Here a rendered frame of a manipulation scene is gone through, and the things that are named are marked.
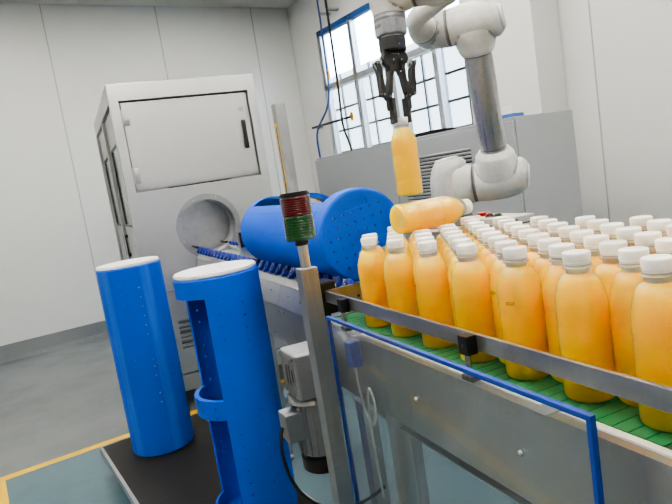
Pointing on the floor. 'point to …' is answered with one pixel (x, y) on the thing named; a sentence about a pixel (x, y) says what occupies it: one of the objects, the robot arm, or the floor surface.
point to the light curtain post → (284, 147)
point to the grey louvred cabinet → (531, 128)
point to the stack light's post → (325, 384)
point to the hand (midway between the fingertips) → (399, 111)
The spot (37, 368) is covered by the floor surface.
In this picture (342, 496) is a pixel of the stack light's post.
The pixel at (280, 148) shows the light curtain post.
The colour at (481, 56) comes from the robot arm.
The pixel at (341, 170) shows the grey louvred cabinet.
